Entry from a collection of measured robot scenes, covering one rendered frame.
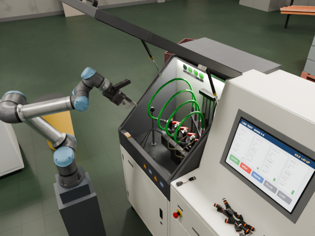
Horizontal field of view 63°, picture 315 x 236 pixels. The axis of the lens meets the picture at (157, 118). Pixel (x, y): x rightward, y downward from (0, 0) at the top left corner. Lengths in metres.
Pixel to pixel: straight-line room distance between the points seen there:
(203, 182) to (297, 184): 0.53
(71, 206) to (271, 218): 1.17
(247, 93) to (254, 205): 0.57
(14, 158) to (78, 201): 1.57
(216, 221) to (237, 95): 0.65
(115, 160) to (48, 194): 0.79
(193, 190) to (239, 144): 0.38
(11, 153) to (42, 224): 0.87
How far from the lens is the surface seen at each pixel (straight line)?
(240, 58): 1.85
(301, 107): 1.29
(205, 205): 1.50
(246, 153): 1.40
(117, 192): 2.84
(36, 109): 1.47
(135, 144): 1.89
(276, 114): 1.28
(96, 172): 3.09
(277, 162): 1.32
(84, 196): 1.83
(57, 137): 1.73
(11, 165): 3.30
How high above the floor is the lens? 2.18
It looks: 35 degrees down
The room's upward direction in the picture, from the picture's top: 2 degrees counter-clockwise
